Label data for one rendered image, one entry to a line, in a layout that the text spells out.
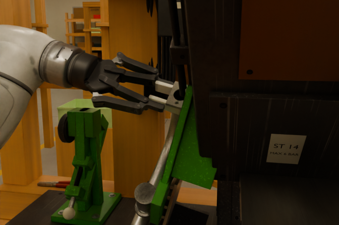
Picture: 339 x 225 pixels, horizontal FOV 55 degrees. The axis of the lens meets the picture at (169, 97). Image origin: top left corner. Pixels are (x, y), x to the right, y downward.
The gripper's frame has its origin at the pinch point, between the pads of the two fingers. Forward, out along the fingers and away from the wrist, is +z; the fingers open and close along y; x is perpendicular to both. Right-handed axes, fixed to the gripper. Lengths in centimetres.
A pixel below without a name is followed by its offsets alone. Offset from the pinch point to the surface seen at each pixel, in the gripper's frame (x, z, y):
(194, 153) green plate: -4.9, 8.2, -11.7
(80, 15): 713, -504, 633
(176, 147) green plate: -6.2, 5.2, -12.1
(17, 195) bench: 46, -39, -21
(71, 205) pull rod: 23.9, -15.9, -21.6
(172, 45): -19.7, 1.0, -3.6
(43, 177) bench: 55, -39, -12
